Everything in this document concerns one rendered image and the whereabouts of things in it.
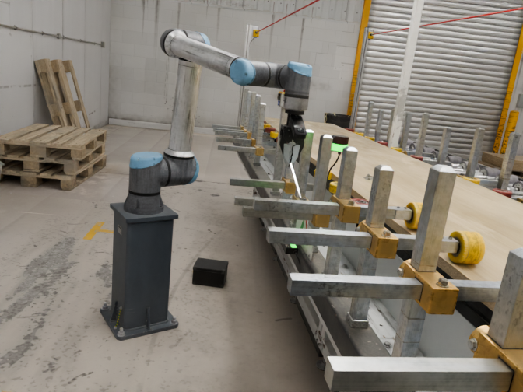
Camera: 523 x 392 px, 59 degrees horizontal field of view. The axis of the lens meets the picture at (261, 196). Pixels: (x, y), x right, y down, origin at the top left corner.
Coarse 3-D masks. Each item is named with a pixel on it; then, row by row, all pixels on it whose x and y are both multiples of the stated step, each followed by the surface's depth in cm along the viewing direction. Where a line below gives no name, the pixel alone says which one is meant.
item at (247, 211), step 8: (248, 208) 154; (248, 216) 155; (256, 216) 156; (264, 216) 156; (272, 216) 156; (280, 216) 157; (288, 216) 157; (296, 216) 158; (304, 216) 158; (312, 216) 158
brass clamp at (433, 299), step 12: (408, 264) 90; (408, 276) 90; (420, 276) 85; (432, 276) 86; (432, 288) 81; (444, 288) 81; (456, 288) 82; (420, 300) 84; (432, 300) 81; (444, 300) 81; (456, 300) 82; (432, 312) 82; (444, 312) 82
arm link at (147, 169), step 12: (132, 156) 216; (144, 156) 215; (156, 156) 216; (132, 168) 215; (144, 168) 213; (156, 168) 216; (168, 168) 222; (132, 180) 216; (144, 180) 215; (156, 180) 218; (168, 180) 223; (144, 192) 216; (156, 192) 220
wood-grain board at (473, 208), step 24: (312, 144) 293; (360, 144) 320; (336, 168) 221; (360, 168) 228; (408, 168) 243; (360, 192) 177; (408, 192) 186; (456, 192) 197; (480, 192) 202; (456, 216) 158; (480, 216) 161; (504, 216) 165; (504, 240) 137; (456, 264) 113; (480, 264) 115; (504, 264) 117
